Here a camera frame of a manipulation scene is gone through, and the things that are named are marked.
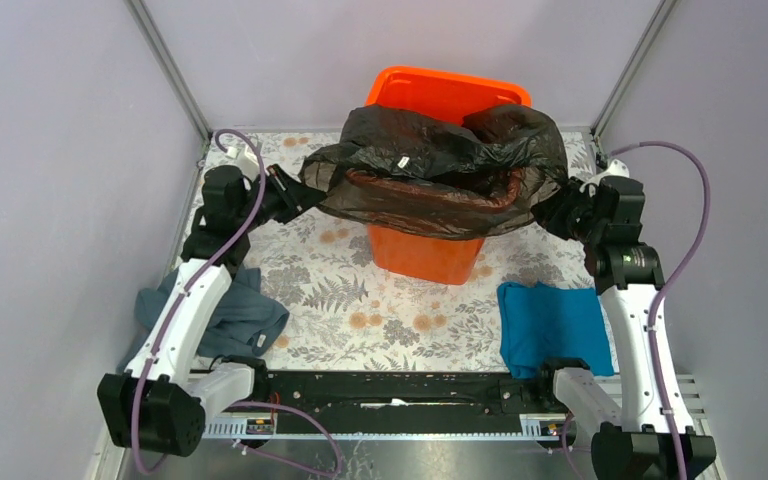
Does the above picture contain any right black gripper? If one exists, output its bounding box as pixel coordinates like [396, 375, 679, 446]
[528, 176, 604, 247]

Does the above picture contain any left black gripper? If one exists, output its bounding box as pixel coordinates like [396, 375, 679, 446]
[235, 162, 327, 232]

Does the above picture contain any black trash bag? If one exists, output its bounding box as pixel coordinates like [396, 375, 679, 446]
[299, 104, 569, 240]

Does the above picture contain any orange plastic trash bin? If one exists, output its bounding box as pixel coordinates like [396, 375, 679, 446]
[366, 66, 532, 285]

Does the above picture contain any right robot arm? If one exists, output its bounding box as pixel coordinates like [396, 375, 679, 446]
[532, 176, 717, 479]

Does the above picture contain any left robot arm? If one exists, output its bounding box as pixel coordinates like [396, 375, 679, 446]
[97, 165, 326, 457]

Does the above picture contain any bright blue cloth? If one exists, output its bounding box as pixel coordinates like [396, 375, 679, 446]
[496, 282, 615, 379]

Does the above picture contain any floral patterned mat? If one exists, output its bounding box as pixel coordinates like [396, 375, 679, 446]
[173, 131, 647, 374]

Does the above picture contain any grey-blue cloth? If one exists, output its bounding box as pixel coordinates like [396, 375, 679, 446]
[116, 268, 290, 373]

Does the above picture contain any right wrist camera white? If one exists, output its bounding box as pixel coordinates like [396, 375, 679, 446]
[579, 158, 630, 196]

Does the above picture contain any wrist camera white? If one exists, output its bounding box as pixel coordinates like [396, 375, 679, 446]
[579, 158, 630, 196]
[225, 144, 260, 182]

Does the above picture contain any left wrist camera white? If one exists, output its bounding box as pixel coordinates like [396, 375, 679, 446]
[225, 144, 260, 182]

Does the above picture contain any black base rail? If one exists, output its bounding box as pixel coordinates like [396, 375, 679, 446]
[250, 370, 568, 424]

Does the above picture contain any slotted metal cable duct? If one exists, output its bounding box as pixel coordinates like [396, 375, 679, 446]
[202, 414, 562, 443]

